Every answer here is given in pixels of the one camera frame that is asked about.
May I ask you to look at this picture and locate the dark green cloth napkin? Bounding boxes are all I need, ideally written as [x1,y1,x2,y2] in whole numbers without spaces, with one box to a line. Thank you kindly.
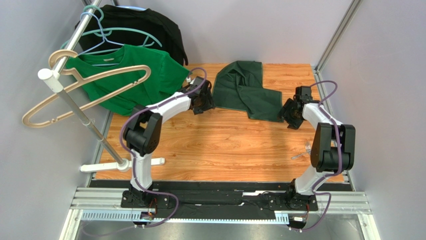
[212,60,283,123]

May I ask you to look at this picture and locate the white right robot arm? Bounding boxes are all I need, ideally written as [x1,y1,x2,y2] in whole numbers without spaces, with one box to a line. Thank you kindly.
[278,98,356,197]

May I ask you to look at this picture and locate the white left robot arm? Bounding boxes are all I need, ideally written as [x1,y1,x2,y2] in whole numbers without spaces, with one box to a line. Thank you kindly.
[120,77,216,201]

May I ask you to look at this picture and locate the bright green t-shirt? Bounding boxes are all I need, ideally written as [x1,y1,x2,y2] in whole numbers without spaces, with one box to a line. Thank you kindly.
[65,44,191,117]

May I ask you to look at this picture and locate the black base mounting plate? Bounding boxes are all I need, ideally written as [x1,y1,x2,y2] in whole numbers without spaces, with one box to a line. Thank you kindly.
[120,190,319,212]

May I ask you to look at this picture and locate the teal plastic hanger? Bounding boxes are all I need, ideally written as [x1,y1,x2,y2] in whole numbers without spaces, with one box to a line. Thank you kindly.
[61,4,165,55]

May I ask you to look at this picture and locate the black t-shirt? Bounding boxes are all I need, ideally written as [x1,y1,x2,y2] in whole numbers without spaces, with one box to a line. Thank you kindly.
[75,4,189,66]

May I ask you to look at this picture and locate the white metal clothes rack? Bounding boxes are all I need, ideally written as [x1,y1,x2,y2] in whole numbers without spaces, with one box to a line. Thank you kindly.
[37,0,166,173]

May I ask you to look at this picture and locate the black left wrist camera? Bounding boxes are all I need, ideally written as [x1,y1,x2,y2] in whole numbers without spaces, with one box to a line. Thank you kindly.
[189,76,210,91]

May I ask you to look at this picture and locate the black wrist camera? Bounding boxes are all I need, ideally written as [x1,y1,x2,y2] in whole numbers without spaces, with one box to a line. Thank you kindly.
[293,86,319,104]
[189,76,210,91]

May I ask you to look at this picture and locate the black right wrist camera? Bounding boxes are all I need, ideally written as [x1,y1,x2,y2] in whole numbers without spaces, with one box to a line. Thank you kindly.
[293,86,319,104]

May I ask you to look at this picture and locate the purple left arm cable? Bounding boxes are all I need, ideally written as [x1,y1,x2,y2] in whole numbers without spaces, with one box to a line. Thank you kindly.
[119,67,209,229]

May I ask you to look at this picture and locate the light blue wire hanger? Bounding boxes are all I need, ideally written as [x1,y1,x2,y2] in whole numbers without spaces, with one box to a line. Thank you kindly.
[77,11,124,57]

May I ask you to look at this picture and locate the aluminium frame rail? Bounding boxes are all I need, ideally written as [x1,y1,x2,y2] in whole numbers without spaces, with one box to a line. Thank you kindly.
[70,187,372,224]

